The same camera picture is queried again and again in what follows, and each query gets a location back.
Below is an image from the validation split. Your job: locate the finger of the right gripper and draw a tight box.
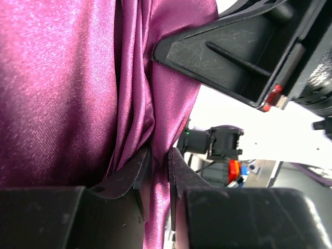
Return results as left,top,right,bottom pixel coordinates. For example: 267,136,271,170
153,1,306,109

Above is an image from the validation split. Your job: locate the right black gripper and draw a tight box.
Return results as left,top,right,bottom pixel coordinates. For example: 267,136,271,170
219,1,331,117

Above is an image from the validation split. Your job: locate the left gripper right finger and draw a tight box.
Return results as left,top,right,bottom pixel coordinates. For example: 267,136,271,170
168,148,331,248

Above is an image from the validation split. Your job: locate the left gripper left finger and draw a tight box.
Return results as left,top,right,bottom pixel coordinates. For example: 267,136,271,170
1,147,151,248

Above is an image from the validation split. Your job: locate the purple cloth napkin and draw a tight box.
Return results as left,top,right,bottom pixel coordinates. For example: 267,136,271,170
1,1,218,248

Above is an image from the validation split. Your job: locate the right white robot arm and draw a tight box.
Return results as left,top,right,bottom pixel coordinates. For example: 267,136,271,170
153,1,331,186

